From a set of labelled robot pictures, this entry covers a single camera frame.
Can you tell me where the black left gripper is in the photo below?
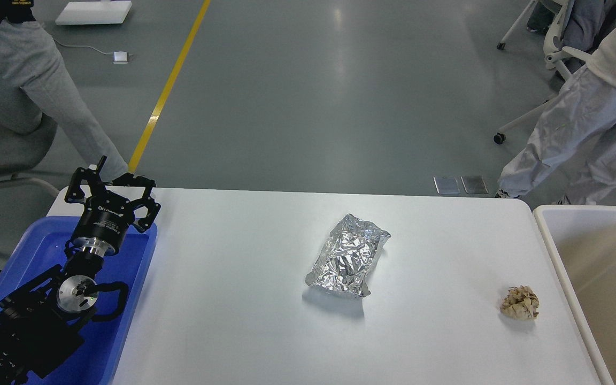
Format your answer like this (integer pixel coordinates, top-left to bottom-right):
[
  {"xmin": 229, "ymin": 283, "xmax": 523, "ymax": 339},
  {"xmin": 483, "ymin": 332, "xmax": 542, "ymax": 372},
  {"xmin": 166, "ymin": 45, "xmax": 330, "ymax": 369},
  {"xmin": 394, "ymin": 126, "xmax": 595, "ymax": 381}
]
[{"xmin": 64, "ymin": 166, "xmax": 161, "ymax": 256}]

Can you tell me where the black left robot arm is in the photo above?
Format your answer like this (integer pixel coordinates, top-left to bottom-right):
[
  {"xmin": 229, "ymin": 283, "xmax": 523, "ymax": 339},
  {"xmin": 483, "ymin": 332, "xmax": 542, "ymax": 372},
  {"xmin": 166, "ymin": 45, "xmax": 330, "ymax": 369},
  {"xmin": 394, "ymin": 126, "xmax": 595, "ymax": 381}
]
[{"xmin": 0, "ymin": 165, "xmax": 161, "ymax": 384}]

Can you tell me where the blue plastic bin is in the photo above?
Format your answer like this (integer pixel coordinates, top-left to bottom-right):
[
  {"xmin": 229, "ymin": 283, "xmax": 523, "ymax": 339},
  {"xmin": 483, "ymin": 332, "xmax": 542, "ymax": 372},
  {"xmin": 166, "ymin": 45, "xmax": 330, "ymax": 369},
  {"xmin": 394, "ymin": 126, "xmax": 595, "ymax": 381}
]
[{"xmin": 0, "ymin": 215, "xmax": 158, "ymax": 385}]

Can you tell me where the grey office chair left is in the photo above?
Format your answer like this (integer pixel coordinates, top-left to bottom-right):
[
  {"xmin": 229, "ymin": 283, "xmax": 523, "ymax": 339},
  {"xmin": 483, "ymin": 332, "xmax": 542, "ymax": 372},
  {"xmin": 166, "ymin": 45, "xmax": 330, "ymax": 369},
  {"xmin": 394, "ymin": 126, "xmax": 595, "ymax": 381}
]
[{"xmin": 0, "ymin": 115, "xmax": 59, "ymax": 197}]

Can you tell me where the white power adapter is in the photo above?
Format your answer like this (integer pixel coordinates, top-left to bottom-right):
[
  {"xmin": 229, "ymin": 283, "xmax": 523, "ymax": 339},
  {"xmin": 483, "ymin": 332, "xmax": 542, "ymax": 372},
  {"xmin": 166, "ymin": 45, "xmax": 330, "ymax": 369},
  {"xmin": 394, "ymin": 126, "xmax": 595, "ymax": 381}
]
[{"xmin": 112, "ymin": 51, "xmax": 129, "ymax": 64}]

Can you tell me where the person in grey trousers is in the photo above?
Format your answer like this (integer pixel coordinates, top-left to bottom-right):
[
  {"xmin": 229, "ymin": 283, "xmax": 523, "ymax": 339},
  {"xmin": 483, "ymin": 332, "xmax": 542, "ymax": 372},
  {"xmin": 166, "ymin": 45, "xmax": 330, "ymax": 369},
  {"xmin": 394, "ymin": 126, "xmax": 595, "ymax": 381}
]
[{"xmin": 0, "ymin": 1, "xmax": 129, "ymax": 180}]

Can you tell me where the white flat floor base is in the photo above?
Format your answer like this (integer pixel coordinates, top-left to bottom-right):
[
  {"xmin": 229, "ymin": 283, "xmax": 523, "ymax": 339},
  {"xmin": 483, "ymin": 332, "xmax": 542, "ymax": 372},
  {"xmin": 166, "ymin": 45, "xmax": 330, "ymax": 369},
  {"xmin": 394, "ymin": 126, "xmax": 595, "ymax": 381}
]
[{"xmin": 55, "ymin": 1, "xmax": 133, "ymax": 25}]

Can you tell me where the crumpled aluminium foil bag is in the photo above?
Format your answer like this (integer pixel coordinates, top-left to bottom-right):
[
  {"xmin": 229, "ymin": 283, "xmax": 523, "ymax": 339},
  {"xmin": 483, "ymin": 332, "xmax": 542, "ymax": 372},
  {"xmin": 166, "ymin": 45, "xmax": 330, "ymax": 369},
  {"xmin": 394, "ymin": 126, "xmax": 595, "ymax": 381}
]
[{"xmin": 305, "ymin": 213, "xmax": 391, "ymax": 298}]

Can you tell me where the left metal floor plate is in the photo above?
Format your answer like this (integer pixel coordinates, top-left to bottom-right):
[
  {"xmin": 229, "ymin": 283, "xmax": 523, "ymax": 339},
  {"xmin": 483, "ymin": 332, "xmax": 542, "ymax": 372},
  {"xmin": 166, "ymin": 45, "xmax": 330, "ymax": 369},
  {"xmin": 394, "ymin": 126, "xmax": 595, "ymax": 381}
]
[{"xmin": 433, "ymin": 176, "xmax": 460, "ymax": 195}]

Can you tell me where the metal floor plate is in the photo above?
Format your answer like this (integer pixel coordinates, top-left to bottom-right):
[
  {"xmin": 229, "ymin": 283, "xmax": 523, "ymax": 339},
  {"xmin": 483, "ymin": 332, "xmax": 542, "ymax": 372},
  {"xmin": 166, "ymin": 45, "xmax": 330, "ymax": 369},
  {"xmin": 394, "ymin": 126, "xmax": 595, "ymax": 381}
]
[
  {"xmin": 460, "ymin": 175, "xmax": 489, "ymax": 195},
  {"xmin": 433, "ymin": 176, "xmax": 460, "ymax": 195}
]

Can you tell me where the right metal floor plate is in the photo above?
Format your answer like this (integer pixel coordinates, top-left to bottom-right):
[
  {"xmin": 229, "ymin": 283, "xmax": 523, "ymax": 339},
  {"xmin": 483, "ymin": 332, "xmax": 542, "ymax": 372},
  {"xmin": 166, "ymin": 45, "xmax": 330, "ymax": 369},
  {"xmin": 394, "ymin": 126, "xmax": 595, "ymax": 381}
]
[{"xmin": 460, "ymin": 175, "xmax": 489, "ymax": 195}]

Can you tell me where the crumpled brown paper ball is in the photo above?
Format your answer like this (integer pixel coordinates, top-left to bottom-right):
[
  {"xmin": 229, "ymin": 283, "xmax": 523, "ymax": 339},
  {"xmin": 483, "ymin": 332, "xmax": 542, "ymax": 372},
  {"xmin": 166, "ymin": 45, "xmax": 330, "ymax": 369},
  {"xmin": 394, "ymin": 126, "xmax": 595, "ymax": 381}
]
[{"xmin": 499, "ymin": 286, "xmax": 540, "ymax": 321}]

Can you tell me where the dark shoe top right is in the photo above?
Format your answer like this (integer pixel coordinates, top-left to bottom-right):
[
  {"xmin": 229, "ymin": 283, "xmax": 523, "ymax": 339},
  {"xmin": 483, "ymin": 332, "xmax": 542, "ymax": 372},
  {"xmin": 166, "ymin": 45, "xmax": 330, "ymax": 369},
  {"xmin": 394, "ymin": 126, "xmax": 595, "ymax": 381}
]
[{"xmin": 526, "ymin": 2, "xmax": 555, "ymax": 35}]

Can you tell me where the person in white trousers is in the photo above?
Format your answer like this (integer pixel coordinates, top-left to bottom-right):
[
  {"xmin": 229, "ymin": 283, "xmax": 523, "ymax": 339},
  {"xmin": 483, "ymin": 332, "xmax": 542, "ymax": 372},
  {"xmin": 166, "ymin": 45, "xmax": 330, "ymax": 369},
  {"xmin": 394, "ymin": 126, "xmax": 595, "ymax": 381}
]
[{"xmin": 496, "ymin": 29, "xmax": 616, "ymax": 205}]

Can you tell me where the beige plastic bin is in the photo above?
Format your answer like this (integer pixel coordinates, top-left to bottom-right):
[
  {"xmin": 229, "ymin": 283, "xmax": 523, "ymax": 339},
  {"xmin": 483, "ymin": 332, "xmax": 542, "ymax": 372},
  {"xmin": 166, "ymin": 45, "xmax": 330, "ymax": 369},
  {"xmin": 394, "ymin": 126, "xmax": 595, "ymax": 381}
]
[{"xmin": 533, "ymin": 205, "xmax": 616, "ymax": 384}]

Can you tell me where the grey jacket on chair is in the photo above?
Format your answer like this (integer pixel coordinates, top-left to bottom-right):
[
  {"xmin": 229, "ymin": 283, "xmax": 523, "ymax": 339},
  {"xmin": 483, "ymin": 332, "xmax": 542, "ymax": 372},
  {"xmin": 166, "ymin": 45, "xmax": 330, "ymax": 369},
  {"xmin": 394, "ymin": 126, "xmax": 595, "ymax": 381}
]
[{"xmin": 563, "ymin": 1, "xmax": 616, "ymax": 54}]

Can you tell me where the white office chair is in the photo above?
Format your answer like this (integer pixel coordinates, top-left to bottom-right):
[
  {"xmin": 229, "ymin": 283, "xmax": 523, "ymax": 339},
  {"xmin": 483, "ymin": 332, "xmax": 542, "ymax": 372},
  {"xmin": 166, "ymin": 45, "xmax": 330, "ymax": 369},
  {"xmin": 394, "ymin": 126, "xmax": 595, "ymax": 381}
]
[{"xmin": 493, "ymin": 1, "xmax": 591, "ymax": 145}]

